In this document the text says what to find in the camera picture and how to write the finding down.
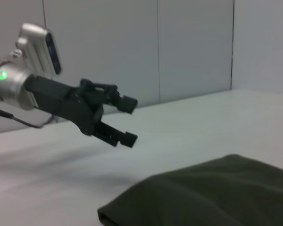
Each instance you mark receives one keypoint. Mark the dark green t-shirt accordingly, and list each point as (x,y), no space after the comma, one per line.
(202,193)

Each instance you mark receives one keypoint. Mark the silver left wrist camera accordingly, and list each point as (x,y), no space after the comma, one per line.
(40,51)

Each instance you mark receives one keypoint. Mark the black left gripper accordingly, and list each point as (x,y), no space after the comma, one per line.
(66,103)

